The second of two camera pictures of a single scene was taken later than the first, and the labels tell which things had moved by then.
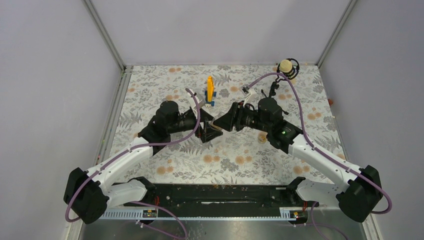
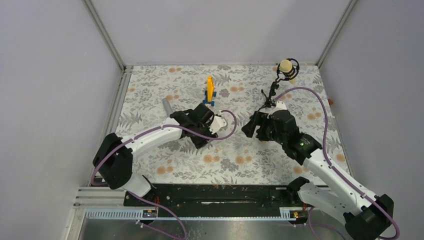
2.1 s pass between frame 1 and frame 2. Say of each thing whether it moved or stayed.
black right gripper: moved
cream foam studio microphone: stayed
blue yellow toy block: stayed
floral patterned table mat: stayed
